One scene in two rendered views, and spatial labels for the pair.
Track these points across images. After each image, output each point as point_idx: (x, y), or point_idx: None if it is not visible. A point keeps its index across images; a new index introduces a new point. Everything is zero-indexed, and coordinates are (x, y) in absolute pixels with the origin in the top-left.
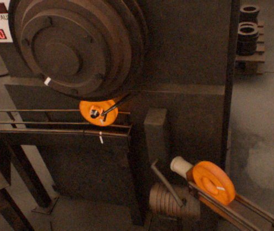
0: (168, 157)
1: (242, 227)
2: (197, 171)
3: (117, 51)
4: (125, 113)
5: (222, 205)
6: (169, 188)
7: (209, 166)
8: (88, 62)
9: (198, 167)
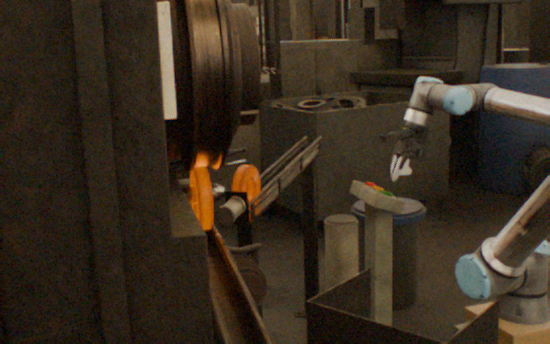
0: None
1: (271, 198)
2: (244, 185)
3: None
4: None
5: (264, 190)
6: (244, 249)
7: (245, 166)
8: None
9: (244, 176)
